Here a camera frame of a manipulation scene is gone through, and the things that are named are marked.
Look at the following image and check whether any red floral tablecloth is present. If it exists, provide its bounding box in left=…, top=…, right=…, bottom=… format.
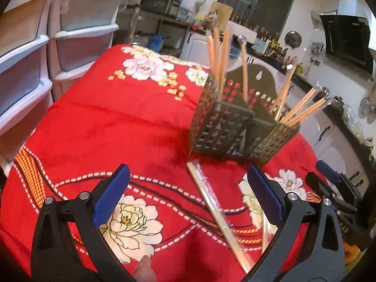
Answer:
left=0, top=43, right=327, bottom=282

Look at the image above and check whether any dark kitchen window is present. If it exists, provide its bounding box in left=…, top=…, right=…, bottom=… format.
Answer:
left=217, top=0, right=300, bottom=36

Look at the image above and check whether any chopstick in caddy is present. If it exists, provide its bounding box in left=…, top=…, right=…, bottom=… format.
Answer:
left=206, top=27, right=231, bottom=101
left=269, top=64, right=333, bottom=127

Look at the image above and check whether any chopstick in caddy right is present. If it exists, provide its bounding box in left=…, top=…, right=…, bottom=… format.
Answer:
left=269, top=64, right=333, bottom=127

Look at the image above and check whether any white plastic drawer unit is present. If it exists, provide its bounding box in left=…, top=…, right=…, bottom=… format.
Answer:
left=1, top=0, right=52, bottom=168

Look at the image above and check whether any wooden cutting board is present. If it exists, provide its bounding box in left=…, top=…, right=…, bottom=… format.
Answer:
left=208, top=1, right=233, bottom=32

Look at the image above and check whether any blue water jug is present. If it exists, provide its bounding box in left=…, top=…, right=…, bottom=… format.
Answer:
left=147, top=34, right=164, bottom=53

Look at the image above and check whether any wooden chopstick pair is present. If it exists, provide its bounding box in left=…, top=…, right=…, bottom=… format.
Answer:
left=186, top=161, right=255, bottom=274

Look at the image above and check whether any chopstick in caddy left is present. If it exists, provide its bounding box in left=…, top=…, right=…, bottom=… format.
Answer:
left=206, top=27, right=231, bottom=101

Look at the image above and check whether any orange gloved left hand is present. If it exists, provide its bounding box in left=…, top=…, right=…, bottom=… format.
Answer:
left=133, top=255, right=157, bottom=282

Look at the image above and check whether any hanging pot lid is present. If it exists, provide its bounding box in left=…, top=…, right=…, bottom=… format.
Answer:
left=284, top=31, right=302, bottom=49

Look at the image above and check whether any loose wrapped chopstick on cloth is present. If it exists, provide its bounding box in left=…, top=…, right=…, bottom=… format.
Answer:
left=261, top=212, right=270, bottom=253

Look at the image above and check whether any grey plastic utensil caddy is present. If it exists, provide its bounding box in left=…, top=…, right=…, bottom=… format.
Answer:
left=189, top=64, right=300, bottom=165

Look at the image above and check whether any black range hood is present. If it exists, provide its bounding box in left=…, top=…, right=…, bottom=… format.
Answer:
left=320, top=15, right=373, bottom=75

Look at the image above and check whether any orange gloved right hand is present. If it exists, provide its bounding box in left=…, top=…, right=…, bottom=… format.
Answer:
left=344, top=242, right=360, bottom=265

